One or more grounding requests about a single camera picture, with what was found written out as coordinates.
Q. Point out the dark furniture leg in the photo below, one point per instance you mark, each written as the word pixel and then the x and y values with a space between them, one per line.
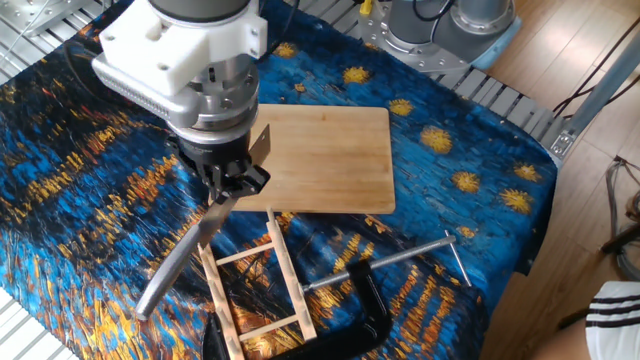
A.
pixel 620 242

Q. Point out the white black-striped garment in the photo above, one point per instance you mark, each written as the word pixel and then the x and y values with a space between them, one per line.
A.
pixel 617 340

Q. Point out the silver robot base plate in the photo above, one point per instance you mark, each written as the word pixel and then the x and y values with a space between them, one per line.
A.
pixel 380 35

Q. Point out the wooden peg dish rack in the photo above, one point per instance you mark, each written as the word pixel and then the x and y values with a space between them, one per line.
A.
pixel 295 290

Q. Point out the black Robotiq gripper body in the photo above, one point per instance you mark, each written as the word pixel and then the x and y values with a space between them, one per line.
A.
pixel 215 157

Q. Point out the wooden cutting board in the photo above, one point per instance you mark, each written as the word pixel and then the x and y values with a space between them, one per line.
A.
pixel 330 160

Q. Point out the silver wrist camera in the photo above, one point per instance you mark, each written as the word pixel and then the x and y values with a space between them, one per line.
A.
pixel 145 102

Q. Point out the starry night print tablecloth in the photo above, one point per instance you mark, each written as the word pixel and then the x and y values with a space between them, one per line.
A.
pixel 450 210

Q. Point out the aluminium frame post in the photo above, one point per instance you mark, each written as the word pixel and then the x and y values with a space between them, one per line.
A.
pixel 600 95

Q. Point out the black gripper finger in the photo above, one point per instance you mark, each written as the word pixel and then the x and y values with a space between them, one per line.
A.
pixel 220 185
pixel 250 180

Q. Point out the yellow connector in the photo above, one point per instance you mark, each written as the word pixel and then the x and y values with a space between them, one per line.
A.
pixel 366 6

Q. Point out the steel cleaver knife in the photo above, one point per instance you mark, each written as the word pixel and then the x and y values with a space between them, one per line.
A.
pixel 165 280

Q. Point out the black C-clamp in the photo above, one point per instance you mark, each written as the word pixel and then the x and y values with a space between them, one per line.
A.
pixel 370 300

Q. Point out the aluminium corner plate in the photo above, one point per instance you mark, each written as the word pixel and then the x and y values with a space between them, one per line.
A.
pixel 30 15

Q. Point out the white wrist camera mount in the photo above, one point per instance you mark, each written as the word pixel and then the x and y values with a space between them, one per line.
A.
pixel 165 45

